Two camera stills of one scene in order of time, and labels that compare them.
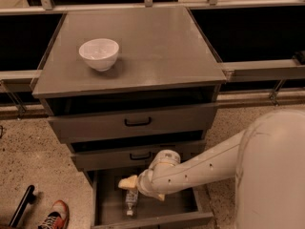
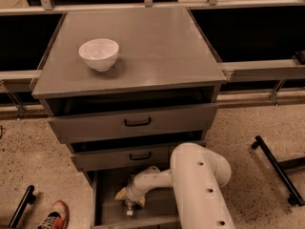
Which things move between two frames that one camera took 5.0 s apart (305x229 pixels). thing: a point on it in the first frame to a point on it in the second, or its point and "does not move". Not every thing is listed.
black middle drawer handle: (140, 157) does not move
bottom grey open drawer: (109, 209) does not move
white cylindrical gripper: (142, 182) to (132, 192)
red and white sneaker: (58, 218) does not move
